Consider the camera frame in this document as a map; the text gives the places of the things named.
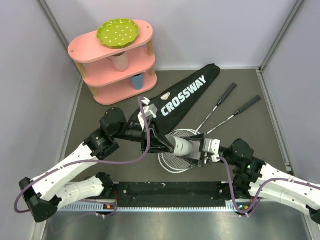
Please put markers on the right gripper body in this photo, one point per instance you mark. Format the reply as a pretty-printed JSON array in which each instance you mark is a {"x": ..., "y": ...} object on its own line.
[{"x": 202, "y": 161}]

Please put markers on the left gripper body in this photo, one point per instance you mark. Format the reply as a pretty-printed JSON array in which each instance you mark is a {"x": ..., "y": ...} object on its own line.
[{"x": 152, "y": 138}]

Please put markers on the white shuttlecock tube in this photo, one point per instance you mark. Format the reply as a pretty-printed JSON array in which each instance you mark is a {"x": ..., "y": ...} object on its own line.
[{"x": 183, "y": 147}]

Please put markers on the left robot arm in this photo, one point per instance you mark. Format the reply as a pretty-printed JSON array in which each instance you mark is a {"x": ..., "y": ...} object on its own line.
[{"x": 45, "y": 194}]

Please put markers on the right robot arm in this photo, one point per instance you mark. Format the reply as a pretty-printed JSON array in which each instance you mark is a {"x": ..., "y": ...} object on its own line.
[{"x": 256, "y": 178}]

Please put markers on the lower silver badminton racket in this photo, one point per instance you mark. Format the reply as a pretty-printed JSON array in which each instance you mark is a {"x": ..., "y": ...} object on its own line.
[{"x": 239, "y": 111}]

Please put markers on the silver badminton racket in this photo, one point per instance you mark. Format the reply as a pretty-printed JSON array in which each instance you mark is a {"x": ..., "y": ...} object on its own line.
[
  {"x": 239, "y": 111},
  {"x": 166, "y": 160}
]

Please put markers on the upper silver badminton racket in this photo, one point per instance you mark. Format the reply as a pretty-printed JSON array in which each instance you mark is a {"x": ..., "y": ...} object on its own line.
[{"x": 166, "y": 160}]

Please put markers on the black Crossway racket bag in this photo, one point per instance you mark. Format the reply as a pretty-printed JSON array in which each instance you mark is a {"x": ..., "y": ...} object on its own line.
[{"x": 174, "y": 103}]

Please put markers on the blue cup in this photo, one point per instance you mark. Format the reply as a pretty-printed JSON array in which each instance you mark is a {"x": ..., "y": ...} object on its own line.
[{"x": 137, "y": 81}]

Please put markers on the pink three-tier shelf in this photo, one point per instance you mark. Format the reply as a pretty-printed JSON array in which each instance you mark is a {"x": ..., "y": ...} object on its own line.
[{"x": 107, "y": 85}]

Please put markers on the pink cup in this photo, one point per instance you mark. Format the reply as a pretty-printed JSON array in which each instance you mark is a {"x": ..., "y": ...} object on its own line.
[{"x": 120, "y": 61}]

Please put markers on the green dotted plate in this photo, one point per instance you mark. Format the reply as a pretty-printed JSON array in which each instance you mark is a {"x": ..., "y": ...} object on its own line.
[{"x": 118, "y": 33}]

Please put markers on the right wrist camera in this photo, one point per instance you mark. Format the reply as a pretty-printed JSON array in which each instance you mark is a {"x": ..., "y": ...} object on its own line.
[{"x": 211, "y": 146}]

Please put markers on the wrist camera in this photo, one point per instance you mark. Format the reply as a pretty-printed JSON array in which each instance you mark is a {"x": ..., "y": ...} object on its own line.
[
  {"x": 211, "y": 146},
  {"x": 147, "y": 112}
]

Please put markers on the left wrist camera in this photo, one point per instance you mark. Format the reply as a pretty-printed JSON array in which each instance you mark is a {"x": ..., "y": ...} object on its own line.
[{"x": 147, "y": 112}]

